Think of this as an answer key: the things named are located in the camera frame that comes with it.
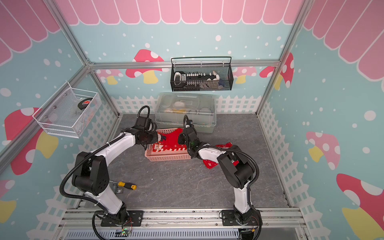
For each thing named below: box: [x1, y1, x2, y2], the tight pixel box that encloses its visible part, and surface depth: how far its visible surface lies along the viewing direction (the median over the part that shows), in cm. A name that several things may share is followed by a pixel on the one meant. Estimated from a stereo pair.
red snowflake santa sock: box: [152, 142, 188, 152], surface depth 99 cm
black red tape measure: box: [77, 97, 93, 111], surface depth 80 cm
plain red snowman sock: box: [157, 128, 183, 144], surface depth 99 cm
